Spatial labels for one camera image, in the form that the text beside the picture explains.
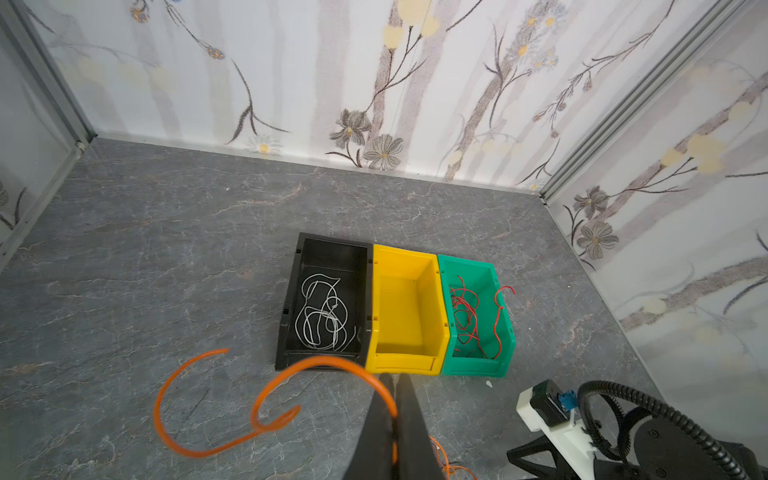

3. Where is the green plastic bin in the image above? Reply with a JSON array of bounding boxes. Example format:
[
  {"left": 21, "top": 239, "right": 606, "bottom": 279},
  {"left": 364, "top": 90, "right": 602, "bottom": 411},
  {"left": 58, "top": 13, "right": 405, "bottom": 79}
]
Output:
[{"left": 438, "top": 255, "right": 516, "bottom": 378}]

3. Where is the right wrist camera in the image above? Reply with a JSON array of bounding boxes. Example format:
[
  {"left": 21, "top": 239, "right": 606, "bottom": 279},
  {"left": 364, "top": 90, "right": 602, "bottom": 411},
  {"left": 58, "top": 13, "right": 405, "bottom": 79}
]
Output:
[{"left": 507, "top": 380, "right": 597, "bottom": 479}]

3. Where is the white cable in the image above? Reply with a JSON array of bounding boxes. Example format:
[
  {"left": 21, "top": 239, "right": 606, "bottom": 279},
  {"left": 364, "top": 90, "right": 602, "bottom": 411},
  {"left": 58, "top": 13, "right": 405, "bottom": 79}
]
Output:
[{"left": 293, "top": 272, "right": 360, "bottom": 353}]

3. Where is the red cable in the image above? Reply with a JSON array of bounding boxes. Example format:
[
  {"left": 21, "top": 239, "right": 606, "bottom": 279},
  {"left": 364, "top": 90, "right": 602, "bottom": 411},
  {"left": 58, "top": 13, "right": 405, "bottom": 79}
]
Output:
[{"left": 448, "top": 275, "right": 517, "bottom": 361}]

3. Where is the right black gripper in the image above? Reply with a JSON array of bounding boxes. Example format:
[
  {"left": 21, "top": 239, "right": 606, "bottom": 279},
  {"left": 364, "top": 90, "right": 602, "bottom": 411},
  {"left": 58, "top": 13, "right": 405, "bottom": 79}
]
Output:
[{"left": 506, "top": 436, "right": 579, "bottom": 480}]

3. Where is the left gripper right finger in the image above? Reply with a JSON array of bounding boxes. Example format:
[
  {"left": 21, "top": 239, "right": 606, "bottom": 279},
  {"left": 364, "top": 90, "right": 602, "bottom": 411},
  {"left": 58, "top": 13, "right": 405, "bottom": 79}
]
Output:
[{"left": 395, "top": 374, "right": 445, "bottom": 480}]

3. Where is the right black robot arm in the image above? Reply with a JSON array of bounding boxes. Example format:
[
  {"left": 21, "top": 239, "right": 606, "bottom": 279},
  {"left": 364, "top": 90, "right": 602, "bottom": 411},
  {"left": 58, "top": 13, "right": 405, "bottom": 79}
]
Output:
[{"left": 507, "top": 380, "right": 767, "bottom": 479}]

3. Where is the black plastic bin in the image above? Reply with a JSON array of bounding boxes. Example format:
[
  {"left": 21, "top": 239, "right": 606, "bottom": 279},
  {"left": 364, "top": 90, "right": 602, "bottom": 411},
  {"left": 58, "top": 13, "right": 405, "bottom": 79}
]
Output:
[{"left": 275, "top": 232, "right": 373, "bottom": 371}]

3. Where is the yellow plastic bin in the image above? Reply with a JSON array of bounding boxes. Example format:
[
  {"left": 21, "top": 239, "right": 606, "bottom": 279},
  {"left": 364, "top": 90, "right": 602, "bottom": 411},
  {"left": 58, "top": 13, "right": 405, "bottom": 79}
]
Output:
[{"left": 366, "top": 244, "right": 451, "bottom": 376}]

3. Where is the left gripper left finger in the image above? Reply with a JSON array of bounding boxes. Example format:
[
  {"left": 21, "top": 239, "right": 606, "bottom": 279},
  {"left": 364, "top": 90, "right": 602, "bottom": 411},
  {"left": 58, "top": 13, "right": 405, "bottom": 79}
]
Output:
[{"left": 343, "top": 393, "right": 396, "bottom": 480}]

